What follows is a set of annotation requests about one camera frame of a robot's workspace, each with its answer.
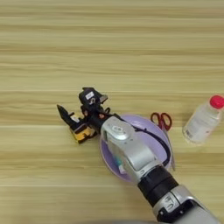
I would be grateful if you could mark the purple round plate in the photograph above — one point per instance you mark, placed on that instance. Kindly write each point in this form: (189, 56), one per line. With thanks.
(156, 140)

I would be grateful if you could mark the clear red-capped plastic bottle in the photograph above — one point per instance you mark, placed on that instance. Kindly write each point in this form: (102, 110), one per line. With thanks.
(201, 122)

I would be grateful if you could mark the yellow black tape measure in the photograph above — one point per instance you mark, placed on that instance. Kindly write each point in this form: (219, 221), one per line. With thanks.
(83, 134)

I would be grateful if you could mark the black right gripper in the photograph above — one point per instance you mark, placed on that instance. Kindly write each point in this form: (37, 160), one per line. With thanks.
(94, 116)

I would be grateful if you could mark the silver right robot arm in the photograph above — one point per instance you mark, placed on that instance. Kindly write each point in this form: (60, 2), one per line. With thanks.
(131, 151)

